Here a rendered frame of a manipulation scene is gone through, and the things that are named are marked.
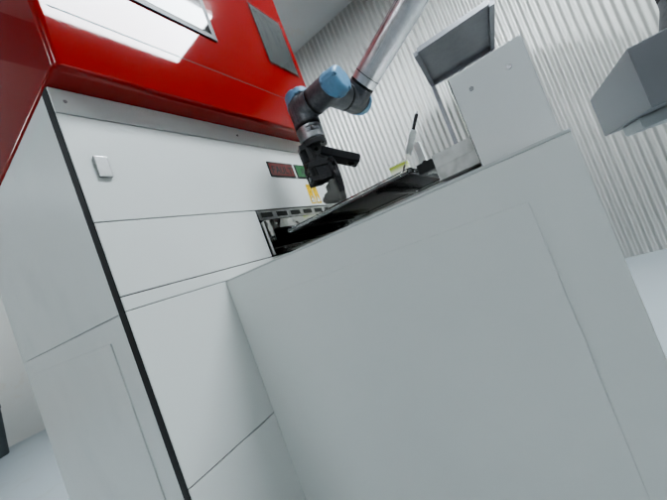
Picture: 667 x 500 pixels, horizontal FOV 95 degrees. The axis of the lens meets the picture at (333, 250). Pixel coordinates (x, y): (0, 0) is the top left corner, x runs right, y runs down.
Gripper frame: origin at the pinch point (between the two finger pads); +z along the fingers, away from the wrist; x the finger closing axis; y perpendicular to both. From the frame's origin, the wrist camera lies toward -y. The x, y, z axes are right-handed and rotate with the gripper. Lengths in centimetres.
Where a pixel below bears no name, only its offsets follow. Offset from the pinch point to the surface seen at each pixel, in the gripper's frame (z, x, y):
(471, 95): -0.9, 47.6, -8.2
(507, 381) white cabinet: 36, 46, 2
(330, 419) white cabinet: 41, 24, 25
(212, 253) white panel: 2.8, 14.0, 36.0
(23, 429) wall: 78, -431, 419
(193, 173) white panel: -16.1, 12.3, 34.4
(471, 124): 2.7, 46.7, -7.3
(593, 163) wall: 14, -106, -229
